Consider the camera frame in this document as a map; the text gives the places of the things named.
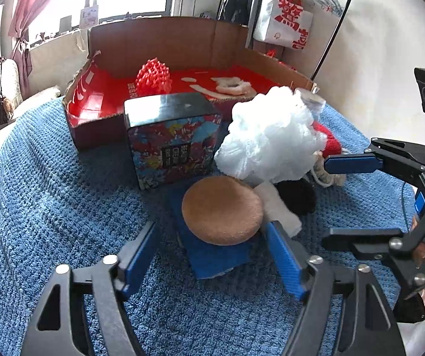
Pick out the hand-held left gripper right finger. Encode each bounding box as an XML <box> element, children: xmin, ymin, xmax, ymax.
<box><xmin>264</xmin><ymin>220</ymin><xmax>408</xmax><ymax>356</ymax></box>

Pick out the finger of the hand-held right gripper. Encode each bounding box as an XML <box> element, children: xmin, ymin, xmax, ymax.
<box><xmin>324</xmin><ymin>138</ymin><xmax>425</xmax><ymax>190</ymax></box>
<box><xmin>321</xmin><ymin>227</ymin><xmax>408</xmax><ymax>262</ymax></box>

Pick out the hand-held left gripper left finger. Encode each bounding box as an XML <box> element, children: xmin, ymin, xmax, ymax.
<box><xmin>21</xmin><ymin>220</ymin><xmax>159</xmax><ymax>356</ymax></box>

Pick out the red knitted cloth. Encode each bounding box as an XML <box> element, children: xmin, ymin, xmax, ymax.
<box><xmin>309</xmin><ymin>119</ymin><xmax>342</xmax><ymax>156</ymax></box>

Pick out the white fluffy piece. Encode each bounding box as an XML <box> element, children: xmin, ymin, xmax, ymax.
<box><xmin>253</xmin><ymin>183</ymin><xmax>303</xmax><ymax>236</ymax></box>

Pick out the black fluffy piece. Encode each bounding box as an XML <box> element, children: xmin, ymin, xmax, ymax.
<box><xmin>275</xmin><ymin>179</ymin><xmax>317</xmax><ymax>216</ymax></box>

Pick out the blue cloth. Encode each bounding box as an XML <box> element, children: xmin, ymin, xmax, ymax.
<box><xmin>166</xmin><ymin>185</ymin><xmax>272</xmax><ymax>279</ymax></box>

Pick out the brown round powder puff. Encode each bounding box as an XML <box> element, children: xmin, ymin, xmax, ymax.
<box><xmin>181</xmin><ymin>178</ymin><xmax>264</xmax><ymax>246</ymax></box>

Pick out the white mesh bath pouf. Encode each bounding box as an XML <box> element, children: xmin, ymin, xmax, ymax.
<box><xmin>214</xmin><ymin>86</ymin><xmax>328</xmax><ymax>186</ymax></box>

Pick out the cardboard box with red lining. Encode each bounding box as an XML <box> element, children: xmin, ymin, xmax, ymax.
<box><xmin>62</xmin><ymin>17</ymin><xmax>319</xmax><ymax>152</ymax></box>

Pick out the glass jar with metal lid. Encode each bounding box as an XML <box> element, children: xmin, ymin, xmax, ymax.
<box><xmin>294</xmin><ymin>88</ymin><xmax>326</xmax><ymax>121</ymax></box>

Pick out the blue knitted blanket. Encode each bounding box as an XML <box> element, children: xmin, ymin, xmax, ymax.
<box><xmin>0</xmin><ymin>87</ymin><xmax>421</xmax><ymax>356</ymax></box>

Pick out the printed tin box black lid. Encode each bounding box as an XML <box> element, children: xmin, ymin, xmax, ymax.
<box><xmin>124</xmin><ymin>94</ymin><xmax>223</xmax><ymax>190</ymax></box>

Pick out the cream fluffy scrunchie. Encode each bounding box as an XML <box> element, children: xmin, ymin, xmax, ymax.
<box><xmin>212</xmin><ymin>76</ymin><xmax>259</xmax><ymax>101</ymax></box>

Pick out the black metal clothes rack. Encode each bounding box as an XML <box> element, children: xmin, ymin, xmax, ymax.
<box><xmin>216</xmin><ymin>0</ymin><xmax>355</xmax><ymax>78</ymax></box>

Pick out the white gift bag red print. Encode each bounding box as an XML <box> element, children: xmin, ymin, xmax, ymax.
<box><xmin>253</xmin><ymin>0</ymin><xmax>314</xmax><ymax>50</ymax></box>

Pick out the red spiky ball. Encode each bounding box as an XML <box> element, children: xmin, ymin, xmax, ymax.
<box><xmin>136</xmin><ymin>56</ymin><xmax>171</xmax><ymax>99</ymax></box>

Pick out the dark jacket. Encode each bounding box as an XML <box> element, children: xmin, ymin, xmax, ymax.
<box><xmin>220</xmin><ymin>0</ymin><xmax>259</xmax><ymax>26</ymax></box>

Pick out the cream hanging bag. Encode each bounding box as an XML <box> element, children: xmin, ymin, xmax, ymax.
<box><xmin>0</xmin><ymin>56</ymin><xmax>23</xmax><ymax>127</ymax></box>

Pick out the white stand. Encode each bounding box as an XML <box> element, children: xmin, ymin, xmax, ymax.
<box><xmin>175</xmin><ymin>0</ymin><xmax>198</xmax><ymax>17</ymax></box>

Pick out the small printed card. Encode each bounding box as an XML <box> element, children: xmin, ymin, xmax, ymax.
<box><xmin>80</xmin><ymin>7</ymin><xmax>99</xmax><ymax>28</ymax></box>

